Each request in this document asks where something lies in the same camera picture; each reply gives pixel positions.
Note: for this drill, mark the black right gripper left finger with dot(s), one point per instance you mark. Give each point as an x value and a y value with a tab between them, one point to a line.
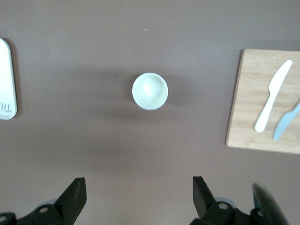
68	204

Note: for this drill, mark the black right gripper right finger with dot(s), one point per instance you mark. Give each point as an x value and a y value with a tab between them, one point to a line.
206	206

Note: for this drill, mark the white plastic cup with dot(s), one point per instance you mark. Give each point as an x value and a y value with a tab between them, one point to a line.
150	91

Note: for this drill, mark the grey plastic knife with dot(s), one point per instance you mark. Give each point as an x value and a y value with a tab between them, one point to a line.
286	122

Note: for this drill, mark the bamboo cutting board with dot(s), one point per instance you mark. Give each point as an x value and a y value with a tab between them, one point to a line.
248	93

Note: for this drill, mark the white plastic knife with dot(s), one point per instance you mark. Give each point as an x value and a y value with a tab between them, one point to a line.
272	98

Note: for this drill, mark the cream tray with bear print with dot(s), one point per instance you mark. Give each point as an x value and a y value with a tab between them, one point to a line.
5	82

